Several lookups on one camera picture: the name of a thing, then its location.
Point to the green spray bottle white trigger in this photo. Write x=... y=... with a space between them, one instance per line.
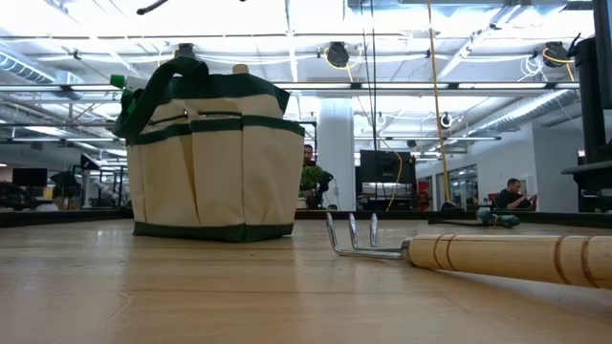
x=117 y=81

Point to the cream green gardening bag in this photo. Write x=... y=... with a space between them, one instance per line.
x=215 y=181

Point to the background green plant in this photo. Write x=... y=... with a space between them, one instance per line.
x=311 y=177

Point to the person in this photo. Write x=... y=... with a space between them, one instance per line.
x=511 y=197
x=309 y=155

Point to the large black background screen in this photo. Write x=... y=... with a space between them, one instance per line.
x=385 y=167

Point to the small teal object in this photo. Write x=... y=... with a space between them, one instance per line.
x=499 y=220

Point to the computer monitor black stand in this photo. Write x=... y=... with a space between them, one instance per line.
x=597 y=95

